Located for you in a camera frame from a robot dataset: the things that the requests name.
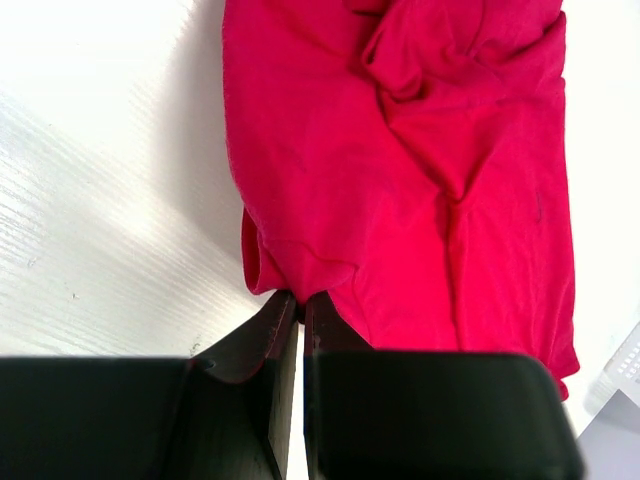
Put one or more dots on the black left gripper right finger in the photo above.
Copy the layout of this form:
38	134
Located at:
388	414

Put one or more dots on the white plastic basket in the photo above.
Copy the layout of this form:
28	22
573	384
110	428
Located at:
623	367

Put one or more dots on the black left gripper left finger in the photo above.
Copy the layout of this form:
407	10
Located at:
224	413

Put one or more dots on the magenta t shirt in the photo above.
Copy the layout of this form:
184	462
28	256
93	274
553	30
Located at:
407	158

